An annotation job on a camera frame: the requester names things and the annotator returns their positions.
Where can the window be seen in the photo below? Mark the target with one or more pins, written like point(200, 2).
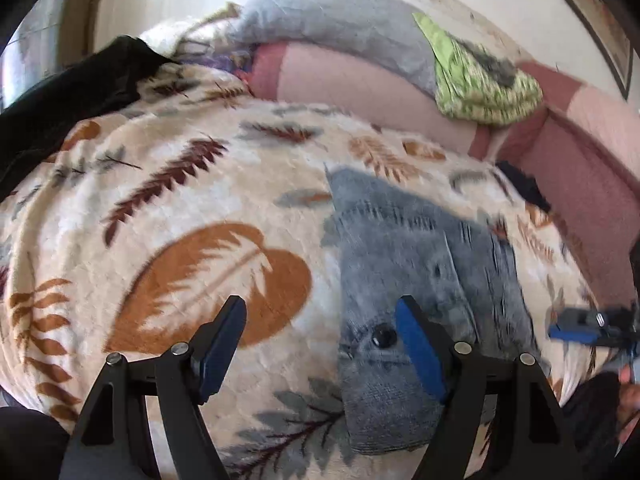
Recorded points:
point(35, 45)

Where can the person's right hand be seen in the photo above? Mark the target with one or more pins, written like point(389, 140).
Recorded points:
point(631, 400)

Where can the pink cushion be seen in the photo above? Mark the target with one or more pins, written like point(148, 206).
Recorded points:
point(580, 170)

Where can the black garment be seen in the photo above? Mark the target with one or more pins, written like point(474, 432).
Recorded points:
point(75, 95)

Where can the green patterned cloth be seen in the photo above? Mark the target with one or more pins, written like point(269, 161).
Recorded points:
point(480, 90)

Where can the dark cloth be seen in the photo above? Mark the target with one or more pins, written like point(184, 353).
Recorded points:
point(525, 185)

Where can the dark framed wall panel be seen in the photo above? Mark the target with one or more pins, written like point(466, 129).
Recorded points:
point(607, 25)

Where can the white crumpled cloth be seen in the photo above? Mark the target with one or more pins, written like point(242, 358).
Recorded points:
point(200, 30)

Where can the grey quilted pillow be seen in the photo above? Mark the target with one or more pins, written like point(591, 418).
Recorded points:
point(340, 15)

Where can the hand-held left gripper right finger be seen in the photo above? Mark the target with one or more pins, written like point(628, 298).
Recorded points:
point(420, 355)

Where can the purple printed item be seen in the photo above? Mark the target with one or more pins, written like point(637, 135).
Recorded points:
point(225, 62)

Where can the grey-blue denim pants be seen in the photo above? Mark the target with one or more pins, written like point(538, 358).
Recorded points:
point(400, 260)

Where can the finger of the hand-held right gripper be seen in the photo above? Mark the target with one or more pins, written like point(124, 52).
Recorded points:
point(572, 327)

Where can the cream leaf-print blanket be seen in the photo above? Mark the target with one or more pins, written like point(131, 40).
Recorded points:
point(175, 200)

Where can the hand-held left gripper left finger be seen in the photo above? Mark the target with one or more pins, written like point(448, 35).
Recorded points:
point(220, 355)

